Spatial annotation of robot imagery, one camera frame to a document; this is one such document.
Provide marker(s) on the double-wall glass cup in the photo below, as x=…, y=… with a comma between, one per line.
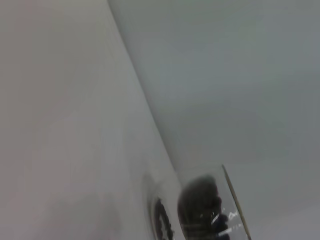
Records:
x=232, y=195

